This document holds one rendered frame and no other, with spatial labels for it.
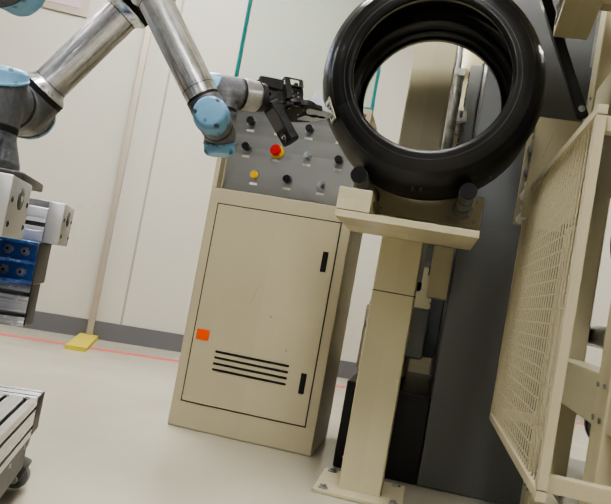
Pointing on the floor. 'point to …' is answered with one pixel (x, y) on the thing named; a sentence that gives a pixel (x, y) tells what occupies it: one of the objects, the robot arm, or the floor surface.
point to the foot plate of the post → (393, 492)
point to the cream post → (395, 287)
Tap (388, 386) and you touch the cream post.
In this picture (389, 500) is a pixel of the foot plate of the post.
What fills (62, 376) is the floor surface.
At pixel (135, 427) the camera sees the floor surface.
